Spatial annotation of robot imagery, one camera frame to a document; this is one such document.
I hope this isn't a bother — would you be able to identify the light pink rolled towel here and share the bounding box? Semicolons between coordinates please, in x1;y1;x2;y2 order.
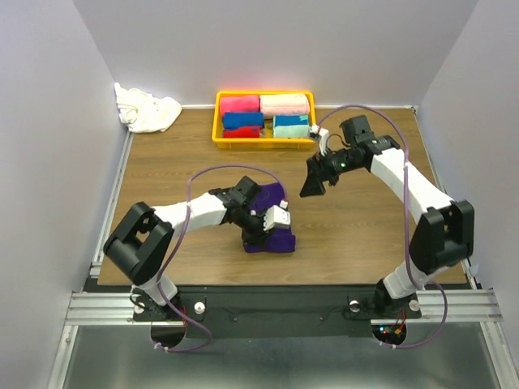
259;93;311;118

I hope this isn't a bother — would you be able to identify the white towel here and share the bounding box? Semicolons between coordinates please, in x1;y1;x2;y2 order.
114;83;182;134

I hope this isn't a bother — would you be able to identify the teal mint rolled towel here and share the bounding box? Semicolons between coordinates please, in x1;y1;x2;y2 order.
272;114;311;139

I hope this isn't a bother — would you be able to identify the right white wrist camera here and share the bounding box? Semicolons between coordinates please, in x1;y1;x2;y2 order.
308;124;330;156

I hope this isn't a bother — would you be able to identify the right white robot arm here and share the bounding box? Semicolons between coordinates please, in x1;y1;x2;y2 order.
300;115;474;316

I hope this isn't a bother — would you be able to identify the yellow plastic basket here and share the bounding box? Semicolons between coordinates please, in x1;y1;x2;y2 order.
212;91;315;150

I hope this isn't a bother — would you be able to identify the purple towel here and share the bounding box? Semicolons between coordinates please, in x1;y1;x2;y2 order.
242;182;296;254

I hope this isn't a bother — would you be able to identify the hot pink rolled towel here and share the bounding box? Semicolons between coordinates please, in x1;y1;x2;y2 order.
219;95;260;116

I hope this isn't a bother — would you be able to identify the aluminium frame rail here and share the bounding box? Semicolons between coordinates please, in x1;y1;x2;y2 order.
65;289;504;326

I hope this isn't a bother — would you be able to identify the blue rolled towel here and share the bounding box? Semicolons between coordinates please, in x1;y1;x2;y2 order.
222;112;264;130

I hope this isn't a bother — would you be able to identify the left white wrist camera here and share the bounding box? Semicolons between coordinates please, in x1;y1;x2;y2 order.
263;205;291;231

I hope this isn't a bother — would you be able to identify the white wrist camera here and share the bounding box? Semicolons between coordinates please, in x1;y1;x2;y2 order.
263;205;291;231
308;124;330;156

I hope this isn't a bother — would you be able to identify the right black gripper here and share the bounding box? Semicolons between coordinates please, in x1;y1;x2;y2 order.
300;144;363;198

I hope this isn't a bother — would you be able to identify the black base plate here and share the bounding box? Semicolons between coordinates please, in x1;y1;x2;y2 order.
131;284;422;340

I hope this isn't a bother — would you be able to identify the red rolled towel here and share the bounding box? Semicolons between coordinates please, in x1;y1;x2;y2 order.
222;126;263;139

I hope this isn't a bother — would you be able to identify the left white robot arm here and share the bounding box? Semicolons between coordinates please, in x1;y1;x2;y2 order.
103;176;291;319

